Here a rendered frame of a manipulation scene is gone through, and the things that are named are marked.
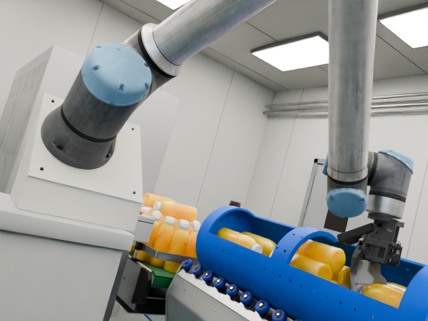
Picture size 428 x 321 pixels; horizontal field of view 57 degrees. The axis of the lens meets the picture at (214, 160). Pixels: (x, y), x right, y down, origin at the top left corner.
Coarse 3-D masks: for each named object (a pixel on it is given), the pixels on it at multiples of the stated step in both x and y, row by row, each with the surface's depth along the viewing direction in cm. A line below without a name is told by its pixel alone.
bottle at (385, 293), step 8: (360, 288) 101; (368, 288) 99; (376, 288) 97; (384, 288) 96; (392, 288) 96; (368, 296) 97; (376, 296) 95; (384, 296) 94; (392, 296) 93; (400, 296) 92; (392, 304) 92
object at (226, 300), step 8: (184, 272) 157; (192, 280) 150; (200, 280) 148; (200, 288) 145; (208, 288) 143; (224, 288) 139; (216, 296) 137; (224, 296) 135; (232, 296) 133; (224, 304) 132; (232, 304) 130; (240, 304) 128; (248, 304) 127; (240, 312) 126; (248, 312) 124; (256, 312) 123; (256, 320) 120; (264, 320) 118
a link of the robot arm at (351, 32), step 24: (336, 0) 71; (360, 0) 69; (336, 24) 73; (360, 24) 71; (336, 48) 75; (360, 48) 74; (336, 72) 78; (360, 72) 76; (336, 96) 80; (360, 96) 78; (336, 120) 83; (360, 120) 81; (336, 144) 86; (360, 144) 84; (336, 168) 89; (360, 168) 87; (336, 192) 90; (360, 192) 89
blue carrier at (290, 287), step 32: (224, 224) 158; (256, 224) 162; (224, 256) 136; (256, 256) 124; (288, 256) 115; (256, 288) 124; (288, 288) 111; (320, 288) 102; (416, 288) 86; (320, 320) 103; (352, 320) 94; (384, 320) 87; (416, 320) 82
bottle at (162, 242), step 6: (168, 222) 172; (162, 228) 171; (168, 228) 170; (162, 234) 169; (168, 234) 170; (156, 240) 171; (162, 240) 169; (168, 240) 170; (156, 246) 170; (162, 246) 169; (168, 246) 170; (150, 258) 171; (156, 258) 168; (156, 264) 168; (162, 264) 169
